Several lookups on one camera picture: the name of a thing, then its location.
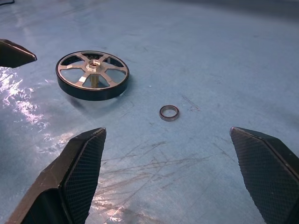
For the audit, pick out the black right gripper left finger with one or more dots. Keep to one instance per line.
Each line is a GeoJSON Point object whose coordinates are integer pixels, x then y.
{"type": "Point", "coordinates": [77, 177]}

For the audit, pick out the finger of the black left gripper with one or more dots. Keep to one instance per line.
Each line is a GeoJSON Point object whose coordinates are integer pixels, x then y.
{"type": "Point", "coordinates": [14, 54]}

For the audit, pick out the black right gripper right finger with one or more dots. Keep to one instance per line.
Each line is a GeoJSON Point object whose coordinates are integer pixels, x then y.
{"type": "Point", "coordinates": [268, 177]}

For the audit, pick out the black ring wheel part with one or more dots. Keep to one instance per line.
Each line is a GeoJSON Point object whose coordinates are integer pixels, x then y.
{"type": "Point", "coordinates": [70, 89]}

